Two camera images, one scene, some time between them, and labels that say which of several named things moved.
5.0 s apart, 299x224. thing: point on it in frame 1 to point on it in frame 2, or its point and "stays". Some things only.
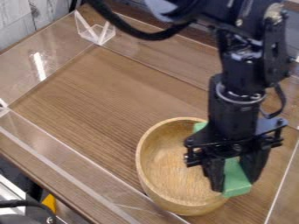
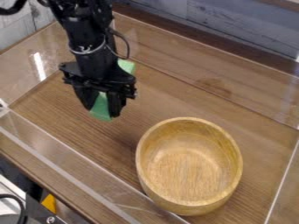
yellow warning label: (50, 201) stays
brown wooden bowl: (177, 189) stays
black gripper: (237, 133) to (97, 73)
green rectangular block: (237, 179) to (99, 110)
